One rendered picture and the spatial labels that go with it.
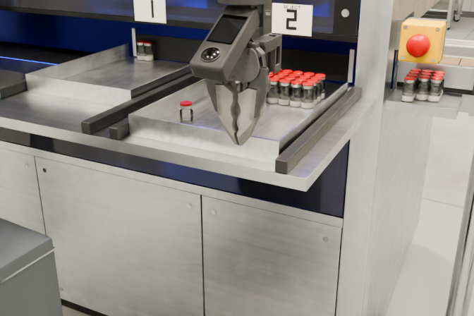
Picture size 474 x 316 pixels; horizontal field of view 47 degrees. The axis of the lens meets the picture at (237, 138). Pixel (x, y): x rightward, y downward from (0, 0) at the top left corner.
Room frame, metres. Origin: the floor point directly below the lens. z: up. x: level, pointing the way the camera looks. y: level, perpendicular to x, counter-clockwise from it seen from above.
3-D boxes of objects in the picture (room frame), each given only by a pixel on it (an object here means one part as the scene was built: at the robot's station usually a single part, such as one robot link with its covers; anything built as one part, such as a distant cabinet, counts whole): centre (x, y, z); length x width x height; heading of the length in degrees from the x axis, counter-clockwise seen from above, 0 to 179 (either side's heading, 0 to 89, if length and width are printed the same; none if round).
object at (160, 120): (0.92, -0.02, 0.90); 0.34 x 0.26 x 0.04; 153
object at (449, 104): (1.05, -0.38, 0.87); 0.14 x 0.13 x 0.02; 154
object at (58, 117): (1.03, 0.11, 0.87); 0.70 x 0.48 x 0.02; 64
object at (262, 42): (0.75, -0.01, 1.05); 0.09 x 0.08 x 0.12; 154
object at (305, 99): (1.00, -0.06, 0.90); 0.18 x 0.02 x 0.05; 63
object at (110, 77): (1.17, 0.24, 0.90); 0.34 x 0.26 x 0.04; 154
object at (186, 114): (0.85, 0.08, 0.90); 0.02 x 0.02 x 0.04
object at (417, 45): (0.98, -0.33, 0.99); 0.04 x 0.04 x 0.04; 64
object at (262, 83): (0.71, -0.02, 0.99); 0.05 x 0.02 x 0.09; 64
